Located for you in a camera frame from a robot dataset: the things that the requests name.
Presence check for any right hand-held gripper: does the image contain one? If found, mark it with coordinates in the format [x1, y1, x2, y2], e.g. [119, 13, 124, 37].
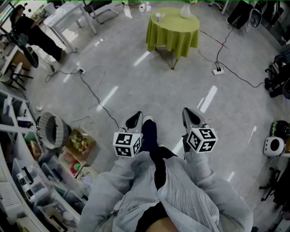
[182, 107, 218, 155]

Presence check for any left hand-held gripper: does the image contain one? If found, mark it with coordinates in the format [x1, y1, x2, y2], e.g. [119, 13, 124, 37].
[112, 111, 144, 158]

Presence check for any person's left forearm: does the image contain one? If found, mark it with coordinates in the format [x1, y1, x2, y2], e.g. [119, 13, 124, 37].
[78, 150, 159, 232]

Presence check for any person's right forearm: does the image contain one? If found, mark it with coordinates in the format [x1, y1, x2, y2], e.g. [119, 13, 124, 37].
[158, 150, 254, 232]

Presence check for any person's dark trouser leg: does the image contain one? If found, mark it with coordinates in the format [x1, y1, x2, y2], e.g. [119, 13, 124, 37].
[138, 119, 179, 191]

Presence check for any cardboard box of toys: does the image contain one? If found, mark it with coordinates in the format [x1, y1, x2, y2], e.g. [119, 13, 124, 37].
[67, 128, 97, 160]

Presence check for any box of red green toys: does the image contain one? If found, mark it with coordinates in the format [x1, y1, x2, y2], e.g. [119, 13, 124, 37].
[58, 146, 87, 179]

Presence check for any grey knitted basket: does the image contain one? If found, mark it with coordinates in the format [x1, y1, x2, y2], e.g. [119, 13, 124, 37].
[37, 111, 71, 150]

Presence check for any white round appliance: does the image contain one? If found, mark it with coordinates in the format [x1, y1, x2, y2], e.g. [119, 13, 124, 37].
[263, 136, 286, 158]

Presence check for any green and black helmet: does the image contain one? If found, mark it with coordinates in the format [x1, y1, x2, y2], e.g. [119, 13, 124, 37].
[270, 120, 290, 139]

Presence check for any black chair base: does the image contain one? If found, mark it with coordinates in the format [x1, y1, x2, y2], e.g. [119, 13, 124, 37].
[259, 167, 290, 210]

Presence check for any clear plastic storage bin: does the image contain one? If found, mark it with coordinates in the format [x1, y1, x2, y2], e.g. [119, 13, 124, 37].
[11, 158, 49, 204]

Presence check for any white storage shelf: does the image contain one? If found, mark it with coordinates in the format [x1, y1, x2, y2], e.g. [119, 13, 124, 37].
[0, 89, 80, 232]

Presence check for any round table with green cloth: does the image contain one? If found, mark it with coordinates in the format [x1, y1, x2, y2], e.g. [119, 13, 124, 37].
[145, 7, 201, 71]

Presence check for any white vase with plant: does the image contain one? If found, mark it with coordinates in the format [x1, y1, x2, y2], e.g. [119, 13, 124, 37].
[179, 0, 198, 19]

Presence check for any black office chair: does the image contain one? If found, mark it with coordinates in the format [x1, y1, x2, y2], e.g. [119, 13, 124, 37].
[82, 0, 119, 25]

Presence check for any black power cable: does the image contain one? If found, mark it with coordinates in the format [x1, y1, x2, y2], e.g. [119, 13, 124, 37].
[198, 22, 266, 88]
[44, 65, 121, 129]

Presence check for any white metal frame table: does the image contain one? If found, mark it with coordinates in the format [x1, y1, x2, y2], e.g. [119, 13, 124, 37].
[43, 1, 98, 54]

